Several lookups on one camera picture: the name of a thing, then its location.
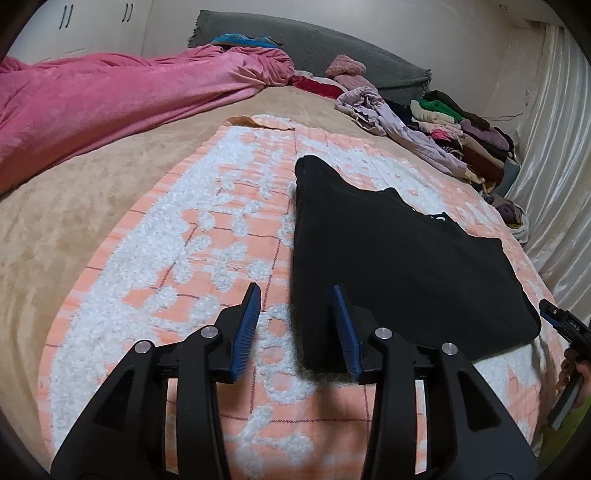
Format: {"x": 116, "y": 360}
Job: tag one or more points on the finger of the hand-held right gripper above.
{"x": 550, "y": 312}

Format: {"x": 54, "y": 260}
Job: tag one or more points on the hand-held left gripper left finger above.
{"x": 244, "y": 332}

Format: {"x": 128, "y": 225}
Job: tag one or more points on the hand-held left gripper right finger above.
{"x": 344, "y": 332}

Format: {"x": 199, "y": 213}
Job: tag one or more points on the person's right forearm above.
{"x": 570, "y": 438}

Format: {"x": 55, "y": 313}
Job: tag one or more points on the small purple clothes heap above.
{"x": 508, "y": 214}

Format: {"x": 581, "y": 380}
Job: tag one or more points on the pile of folded clothes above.
{"x": 461, "y": 134}

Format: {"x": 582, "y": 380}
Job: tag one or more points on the person's right hand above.
{"x": 567, "y": 374}

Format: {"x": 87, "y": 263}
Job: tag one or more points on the peach and white patterned blanket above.
{"x": 184, "y": 258}

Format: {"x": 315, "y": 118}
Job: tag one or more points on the white satin curtain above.
{"x": 554, "y": 161}

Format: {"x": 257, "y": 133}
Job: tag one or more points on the lavender garment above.
{"x": 392, "y": 120}

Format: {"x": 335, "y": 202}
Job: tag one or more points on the red cloth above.
{"x": 318, "y": 86}

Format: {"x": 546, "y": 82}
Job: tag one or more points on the pink knit garment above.
{"x": 346, "y": 67}

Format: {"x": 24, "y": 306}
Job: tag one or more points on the pink plush blanket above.
{"x": 92, "y": 101}

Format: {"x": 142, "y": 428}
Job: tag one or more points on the grey headboard cushion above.
{"x": 323, "y": 41}

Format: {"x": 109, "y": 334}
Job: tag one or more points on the blue cloth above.
{"x": 240, "y": 40}

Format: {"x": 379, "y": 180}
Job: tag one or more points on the white wardrobe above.
{"x": 92, "y": 23}

